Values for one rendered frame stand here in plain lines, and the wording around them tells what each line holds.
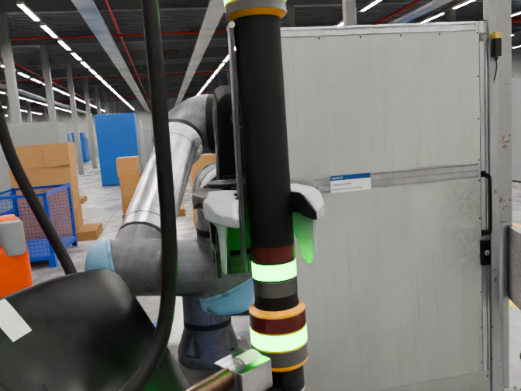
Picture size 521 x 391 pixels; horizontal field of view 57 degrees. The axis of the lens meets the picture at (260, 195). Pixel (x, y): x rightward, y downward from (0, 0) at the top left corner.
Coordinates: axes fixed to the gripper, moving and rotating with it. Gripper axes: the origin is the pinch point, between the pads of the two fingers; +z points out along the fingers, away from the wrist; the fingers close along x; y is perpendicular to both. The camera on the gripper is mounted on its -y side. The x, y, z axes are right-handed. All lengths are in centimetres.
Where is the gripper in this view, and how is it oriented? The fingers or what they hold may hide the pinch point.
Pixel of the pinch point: (273, 205)
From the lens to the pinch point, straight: 33.0
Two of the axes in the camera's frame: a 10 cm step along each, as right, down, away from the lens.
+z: 1.9, 1.1, -9.7
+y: 0.7, 9.9, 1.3
